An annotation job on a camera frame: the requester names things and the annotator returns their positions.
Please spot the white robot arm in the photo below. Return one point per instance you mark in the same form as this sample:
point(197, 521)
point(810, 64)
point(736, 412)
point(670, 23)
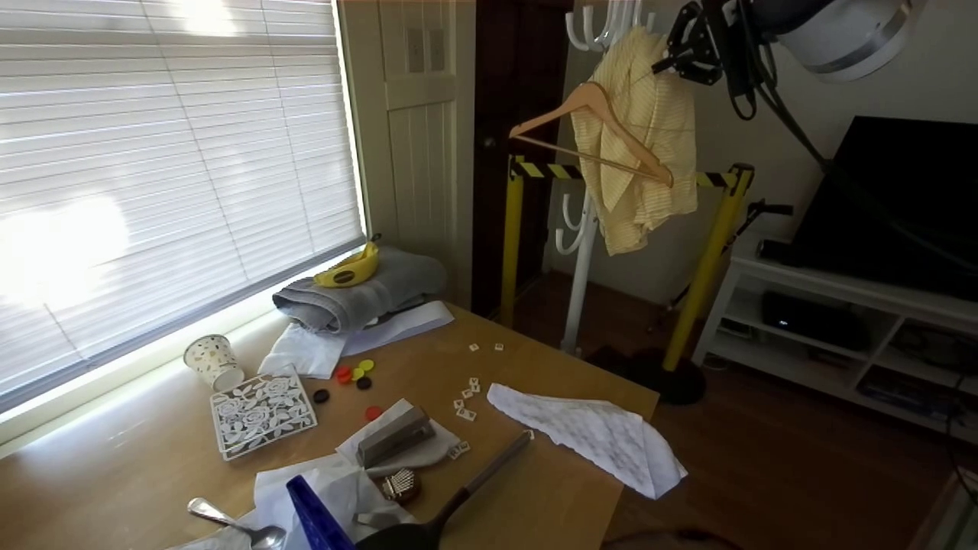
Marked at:
point(732, 41)

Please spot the folded grey clothing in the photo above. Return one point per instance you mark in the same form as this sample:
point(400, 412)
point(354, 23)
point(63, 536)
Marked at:
point(400, 278)

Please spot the wooden clothes hanger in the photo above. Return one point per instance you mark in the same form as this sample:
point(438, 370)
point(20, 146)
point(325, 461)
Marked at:
point(592, 108)

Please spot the white cloth under grey clothing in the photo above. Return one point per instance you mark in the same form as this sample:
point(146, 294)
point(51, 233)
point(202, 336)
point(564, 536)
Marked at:
point(319, 356)

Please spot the yellow banana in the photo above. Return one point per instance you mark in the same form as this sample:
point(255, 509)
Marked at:
point(354, 269)

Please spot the light wooden table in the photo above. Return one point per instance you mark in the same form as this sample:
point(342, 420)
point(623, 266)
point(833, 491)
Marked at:
point(119, 474)

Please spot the white textured towel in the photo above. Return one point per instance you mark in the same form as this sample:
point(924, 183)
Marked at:
point(605, 434)

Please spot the white patterned paper cup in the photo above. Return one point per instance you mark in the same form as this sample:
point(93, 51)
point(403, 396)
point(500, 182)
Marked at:
point(211, 362)

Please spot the blue connect four grid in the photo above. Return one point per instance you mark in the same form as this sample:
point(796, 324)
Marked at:
point(317, 521)

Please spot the metal spoon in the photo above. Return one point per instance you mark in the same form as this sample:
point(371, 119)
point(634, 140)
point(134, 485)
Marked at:
point(261, 538)

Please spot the white tv stand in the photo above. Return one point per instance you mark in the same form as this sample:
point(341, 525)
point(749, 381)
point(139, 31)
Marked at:
point(891, 349)

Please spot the black television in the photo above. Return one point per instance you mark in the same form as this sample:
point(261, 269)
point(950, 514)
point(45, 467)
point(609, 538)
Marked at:
point(907, 213)

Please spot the yellow black barrier post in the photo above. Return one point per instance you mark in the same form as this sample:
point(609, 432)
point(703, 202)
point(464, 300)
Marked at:
point(664, 370)

